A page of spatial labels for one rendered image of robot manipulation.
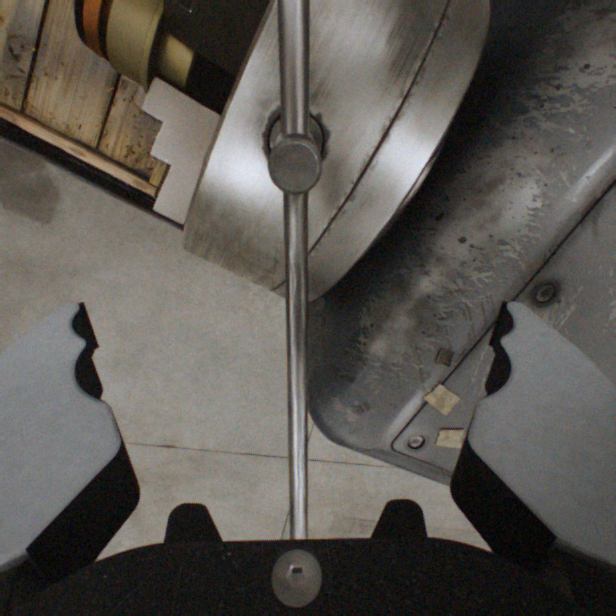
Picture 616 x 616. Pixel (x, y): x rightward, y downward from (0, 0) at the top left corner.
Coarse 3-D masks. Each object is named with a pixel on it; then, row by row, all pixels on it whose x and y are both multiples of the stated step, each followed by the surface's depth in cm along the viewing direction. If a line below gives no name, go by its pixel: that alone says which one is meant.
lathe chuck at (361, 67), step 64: (320, 0) 19; (384, 0) 20; (256, 64) 20; (320, 64) 20; (384, 64) 21; (256, 128) 21; (384, 128) 22; (256, 192) 23; (320, 192) 23; (256, 256) 28
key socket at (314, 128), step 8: (280, 120) 21; (312, 120) 21; (272, 128) 21; (280, 128) 21; (312, 128) 21; (320, 128) 21; (272, 136) 21; (320, 136) 21; (272, 144) 22; (320, 144) 22; (320, 152) 22
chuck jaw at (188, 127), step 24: (168, 96) 31; (168, 120) 32; (192, 120) 32; (216, 120) 32; (168, 144) 32; (192, 144) 32; (192, 168) 33; (168, 192) 33; (192, 192) 34; (168, 216) 34
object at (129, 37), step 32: (96, 0) 27; (128, 0) 27; (160, 0) 27; (96, 32) 28; (128, 32) 28; (160, 32) 28; (128, 64) 30; (160, 64) 30; (192, 64) 30; (192, 96) 34
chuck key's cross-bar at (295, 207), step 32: (288, 0) 13; (288, 32) 13; (288, 64) 14; (288, 96) 14; (288, 128) 15; (288, 224) 17; (288, 256) 18; (288, 288) 18; (288, 320) 19; (288, 352) 19; (288, 384) 20; (288, 416) 21; (288, 448) 21
